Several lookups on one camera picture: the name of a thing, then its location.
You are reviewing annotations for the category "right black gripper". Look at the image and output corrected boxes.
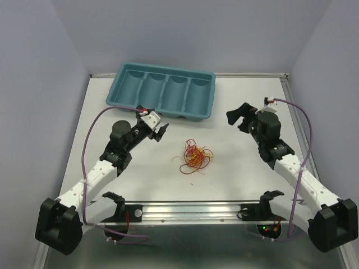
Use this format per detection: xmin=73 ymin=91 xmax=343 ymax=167
xmin=227 ymin=102 xmax=264 ymax=146

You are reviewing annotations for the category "red yellow wire bundle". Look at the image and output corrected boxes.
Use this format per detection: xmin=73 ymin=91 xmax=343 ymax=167
xmin=171 ymin=137 xmax=215 ymax=175

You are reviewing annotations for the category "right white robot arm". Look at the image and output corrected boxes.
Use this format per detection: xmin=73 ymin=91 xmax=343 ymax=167
xmin=226 ymin=99 xmax=358 ymax=252

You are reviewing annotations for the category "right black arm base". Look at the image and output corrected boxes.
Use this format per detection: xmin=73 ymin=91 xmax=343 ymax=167
xmin=237 ymin=191 xmax=284 ymax=241

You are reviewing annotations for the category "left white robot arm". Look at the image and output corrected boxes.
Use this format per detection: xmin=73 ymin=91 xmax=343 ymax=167
xmin=35 ymin=105 xmax=168 ymax=255

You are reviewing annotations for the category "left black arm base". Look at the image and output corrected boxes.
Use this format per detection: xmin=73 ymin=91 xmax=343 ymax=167
xmin=92 ymin=191 xmax=144 ymax=242

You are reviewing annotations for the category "teal compartment tray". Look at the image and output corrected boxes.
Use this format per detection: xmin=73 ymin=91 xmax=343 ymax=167
xmin=106 ymin=62 xmax=216 ymax=121

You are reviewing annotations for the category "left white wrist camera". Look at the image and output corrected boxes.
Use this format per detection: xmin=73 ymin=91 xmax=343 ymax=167
xmin=140 ymin=110 xmax=161 ymax=131

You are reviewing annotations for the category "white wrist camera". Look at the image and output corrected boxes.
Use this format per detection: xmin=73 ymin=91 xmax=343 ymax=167
xmin=255 ymin=96 xmax=278 ymax=114
xmin=140 ymin=110 xmax=161 ymax=131

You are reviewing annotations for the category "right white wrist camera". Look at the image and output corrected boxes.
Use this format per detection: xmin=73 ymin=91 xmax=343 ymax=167
xmin=255 ymin=96 xmax=278 ymax=114

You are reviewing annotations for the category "aluminium mounting rail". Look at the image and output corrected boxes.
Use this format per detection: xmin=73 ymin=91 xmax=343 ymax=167
xmin=86 ymin=196 xmax=292 ymax=227

